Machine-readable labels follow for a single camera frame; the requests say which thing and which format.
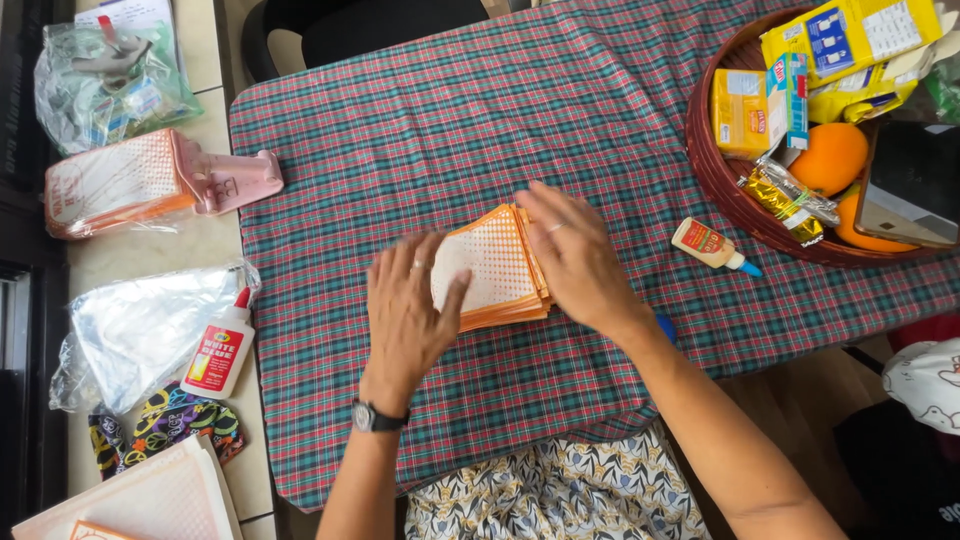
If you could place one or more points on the person's left hand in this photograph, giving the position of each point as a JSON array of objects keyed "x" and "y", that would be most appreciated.
[{"x": 405, "y": 330}]

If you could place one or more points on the person's right hand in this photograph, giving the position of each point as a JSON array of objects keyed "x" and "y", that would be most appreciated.
[{"x": 581, "y": 270}]

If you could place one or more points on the person's right fingers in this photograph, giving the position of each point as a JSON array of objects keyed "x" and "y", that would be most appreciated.
[{"x": 547, "y": 210}]

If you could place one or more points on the stack of orange paper bags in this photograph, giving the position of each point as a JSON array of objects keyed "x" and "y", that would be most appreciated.
[{"x": 495, "y": 277}]

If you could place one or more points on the red green plaid tablecloth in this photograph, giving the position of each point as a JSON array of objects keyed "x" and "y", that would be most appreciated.
[{"x": 450, "y": 127}]

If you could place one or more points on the small glue bottle blue tip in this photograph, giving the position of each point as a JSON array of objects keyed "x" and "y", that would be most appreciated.
[{"x": 709, "y": 244}]

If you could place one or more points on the brown wicker basket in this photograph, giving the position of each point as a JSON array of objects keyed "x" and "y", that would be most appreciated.
[{"x": 712, "y": 187}]

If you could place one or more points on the blue cap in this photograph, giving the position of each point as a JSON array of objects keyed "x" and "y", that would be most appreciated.
[{"x": 666, "y": 328}]

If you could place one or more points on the small yellow box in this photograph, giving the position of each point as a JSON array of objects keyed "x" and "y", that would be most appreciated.
[{"x": 739, "y": 112}]

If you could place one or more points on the gold snack packet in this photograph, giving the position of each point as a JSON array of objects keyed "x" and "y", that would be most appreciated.
[{"x": 780, "y": 206}]

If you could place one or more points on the black chair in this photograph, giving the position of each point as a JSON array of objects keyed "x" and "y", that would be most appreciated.
[{"x": 375, "y": 30}]

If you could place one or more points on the silver snack packet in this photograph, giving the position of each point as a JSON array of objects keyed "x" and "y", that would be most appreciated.
[{"x": 802, "y": 191}]

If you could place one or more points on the blue box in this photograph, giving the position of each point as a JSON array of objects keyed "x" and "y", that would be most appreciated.
[{"x": 793, "y": 97}]

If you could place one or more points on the black wristwatch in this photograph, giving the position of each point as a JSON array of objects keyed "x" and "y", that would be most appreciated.
[{"x": 371, "y": 418}]

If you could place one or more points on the floral skirt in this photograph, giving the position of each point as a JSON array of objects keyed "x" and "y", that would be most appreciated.
[{"x": 555, "y": 487}]

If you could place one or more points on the orange fruit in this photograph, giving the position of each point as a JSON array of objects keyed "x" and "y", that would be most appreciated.
[
  {"x": 851, "y": 229},
  {"x": 829, "y": 157}
]

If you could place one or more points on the pink plastic stand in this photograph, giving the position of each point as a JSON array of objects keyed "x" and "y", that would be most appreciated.
[{"x": 225, "y": 176}]

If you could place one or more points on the yellow crumpled packet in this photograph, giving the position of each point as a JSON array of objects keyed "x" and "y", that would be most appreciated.
[{"x": 862, "y": 94}]

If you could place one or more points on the large yellow carton box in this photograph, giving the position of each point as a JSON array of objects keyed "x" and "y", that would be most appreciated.
[{"x": 847, "y": 34}]

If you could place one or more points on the white glue bottle red cap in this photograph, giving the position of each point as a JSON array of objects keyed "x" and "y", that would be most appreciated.
[{"x": 217, "y": 352}]

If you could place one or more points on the black tablet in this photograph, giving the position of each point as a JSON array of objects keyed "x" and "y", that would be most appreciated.
[{"x": 915, "y": 180}]

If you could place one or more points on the green plastic bag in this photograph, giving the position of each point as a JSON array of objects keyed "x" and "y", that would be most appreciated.
[{"x": 943, "y": 90}]

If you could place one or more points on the heap of clear plastic bags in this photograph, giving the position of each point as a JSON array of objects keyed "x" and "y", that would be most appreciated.
[{"x": 142, "y": 330}]

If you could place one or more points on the colourful peace sign pouch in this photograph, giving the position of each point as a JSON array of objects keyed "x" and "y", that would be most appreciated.
[{"x": 176, "y": 424}]

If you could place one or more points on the wrapped pack of orange bags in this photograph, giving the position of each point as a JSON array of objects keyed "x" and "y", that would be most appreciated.
[{"x": 112, "y": 184}]

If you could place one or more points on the white paper sheet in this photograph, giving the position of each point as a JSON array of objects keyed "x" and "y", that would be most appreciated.
[{"x": 139, "y": 15}]

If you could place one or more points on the clear bag of supplies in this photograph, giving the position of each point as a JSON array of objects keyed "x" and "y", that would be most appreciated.
[{"x": 105, "y": 90}]

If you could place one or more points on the black window frame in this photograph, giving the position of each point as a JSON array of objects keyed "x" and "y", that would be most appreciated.
[{"x": 26, "y": 225}]

